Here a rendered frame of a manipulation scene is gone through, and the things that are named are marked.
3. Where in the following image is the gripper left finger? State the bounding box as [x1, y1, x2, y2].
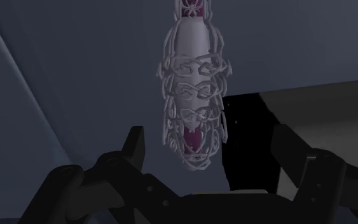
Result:
[18, 125, 179, 224]

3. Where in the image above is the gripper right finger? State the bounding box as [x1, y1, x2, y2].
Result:
[270, 123, 358, 224]

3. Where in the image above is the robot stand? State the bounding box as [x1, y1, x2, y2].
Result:
[221, 93, 281, 192]

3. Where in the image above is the white wire-wrapped bottle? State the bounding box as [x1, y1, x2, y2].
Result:
[155, 0, 233, 172]

